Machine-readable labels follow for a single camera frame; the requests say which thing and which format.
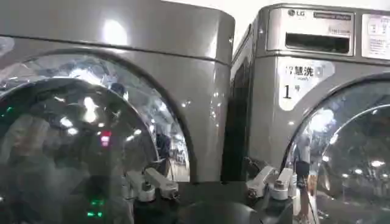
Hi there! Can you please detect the white number sticker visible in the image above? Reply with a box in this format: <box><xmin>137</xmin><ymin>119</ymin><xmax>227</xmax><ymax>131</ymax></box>
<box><xmin>277</xmin><ymin>57</ymin><xmax>336</xmax><ymax>112</ymax></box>

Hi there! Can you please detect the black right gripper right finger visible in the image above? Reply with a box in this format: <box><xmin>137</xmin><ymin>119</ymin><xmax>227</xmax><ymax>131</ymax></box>
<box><xmin>243</xmin><ymin>156</ymin><xmax>295</xmax><ymax>201</ymax></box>

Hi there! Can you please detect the white instruction label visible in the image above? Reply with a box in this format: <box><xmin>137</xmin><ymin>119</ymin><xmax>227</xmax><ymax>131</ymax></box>
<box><xmin>361</xmin><ymin>13</ymin><xmax>390</xmax><ymax>61</ymax></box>

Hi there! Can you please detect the grey dryer with number sticker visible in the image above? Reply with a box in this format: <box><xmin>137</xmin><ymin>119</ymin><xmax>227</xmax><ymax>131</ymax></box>
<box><xmin>230</xmin><ymin>2</ymin><xmax>390</xmax><ymax>224</ymax></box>

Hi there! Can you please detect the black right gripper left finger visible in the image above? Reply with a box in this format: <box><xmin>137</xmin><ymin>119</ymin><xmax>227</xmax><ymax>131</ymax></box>
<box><xmin>126</xmin><ymin>166</ymin><xmax>180</xmax><ymax>203</ymax></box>

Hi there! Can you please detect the silver dryer control panel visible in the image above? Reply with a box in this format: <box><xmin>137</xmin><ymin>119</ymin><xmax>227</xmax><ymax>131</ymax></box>
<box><xmin>266</xmin><ymin>7</ymin><xmax>356</xmax><ymax>57</ymax></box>

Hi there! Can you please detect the round glass dryer door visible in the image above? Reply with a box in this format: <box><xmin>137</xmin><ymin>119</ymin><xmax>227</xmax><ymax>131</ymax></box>
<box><xmin>0</xmin><ymin>48</ymin><xmax>196</xmax><ymax>224</ymax></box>
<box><xmin>280</xmin><ymin>72</ymin><xmax>390</xmax><ymax>224</ymax></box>

